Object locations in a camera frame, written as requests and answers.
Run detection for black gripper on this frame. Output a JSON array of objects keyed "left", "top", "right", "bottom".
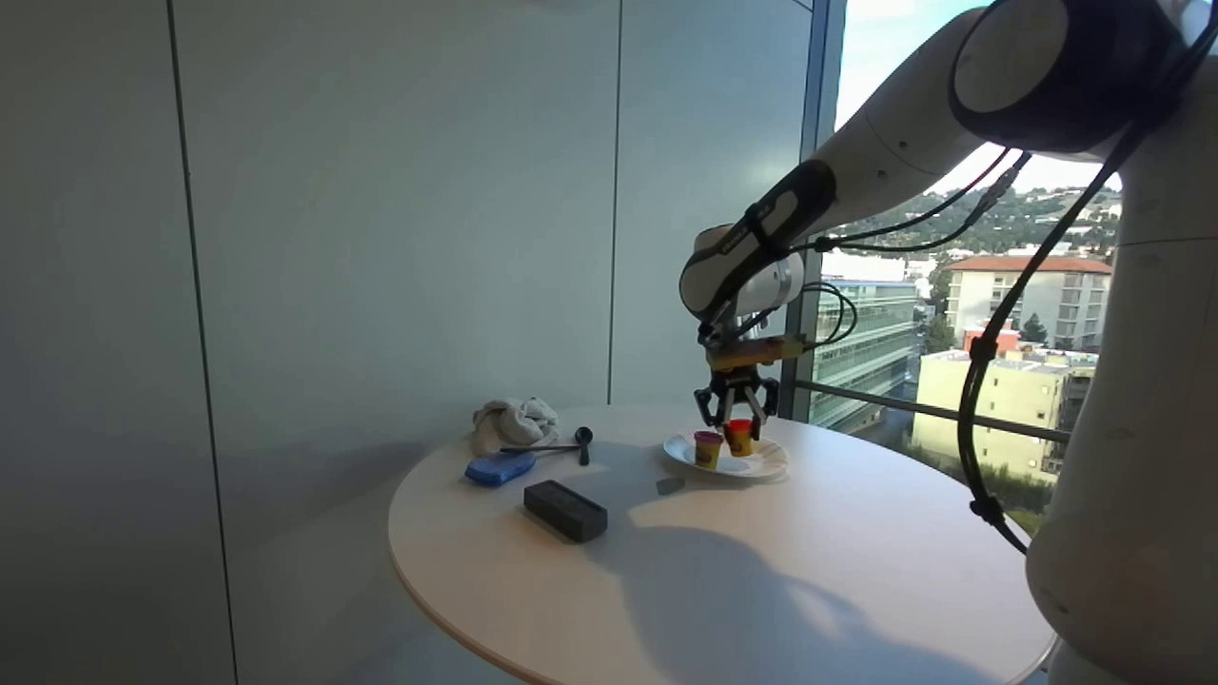
[{"left": 694, "top": 366, "right": 781, "bottom": 435}]

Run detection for yellow cup with orange lid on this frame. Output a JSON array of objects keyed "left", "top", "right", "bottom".
[{"left": 723, "top": 413, "right": 760, "bottom": 460}]

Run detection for black rectangular block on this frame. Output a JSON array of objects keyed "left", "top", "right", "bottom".
[{"left": 523, "top": 474, "right": 611, "bottom": 547}]

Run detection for blue object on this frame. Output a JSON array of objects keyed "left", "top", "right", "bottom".
[{"left": 460, "top": 448, "right": 539, "bottom": 491}]

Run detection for white paper plate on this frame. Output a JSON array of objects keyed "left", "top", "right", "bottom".
[{"left": 658, "top": 431, "right": 790, "bottom": 482}]

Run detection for glass office building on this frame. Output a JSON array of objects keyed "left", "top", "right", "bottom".
[{"left": 809, "top": 278, "right": 929, "bottom": 440}]

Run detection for window railing bar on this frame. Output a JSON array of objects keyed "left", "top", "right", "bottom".
[{"left": 790, "top": 375, "right": 1076, "bottom": 448}]

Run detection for yellowish building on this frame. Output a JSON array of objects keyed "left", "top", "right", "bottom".
[{"left": 911, "top": 345, "right": 1099, "bottom": 482}]

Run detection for white crumpled cloth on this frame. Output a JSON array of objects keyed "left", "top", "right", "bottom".
[{"left": 467, "top": 391, "right": 565, "bottom": 460}]

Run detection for building with orange roof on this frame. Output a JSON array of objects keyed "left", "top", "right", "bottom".
[{"left": 943, "top": 252, "right": 1120, "bottom": 359}]

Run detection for tan wrist camera mount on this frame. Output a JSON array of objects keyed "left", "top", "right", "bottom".
[{"left": 705, "top": 335, "right": 808, "bottom": 372}]

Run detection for dark window frame post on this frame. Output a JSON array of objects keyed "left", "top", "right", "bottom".
[{"left": 775, "top": 0, "right": 854, "bottom": 427}]

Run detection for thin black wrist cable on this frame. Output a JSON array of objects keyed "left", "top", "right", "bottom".
[{"left": 797, "top": 147, "right": 1036, "bottom": 353}]

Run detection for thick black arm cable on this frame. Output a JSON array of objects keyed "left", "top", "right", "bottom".
[{"left": 955, "top": 119, "right": 1144, "bottom": 559}]

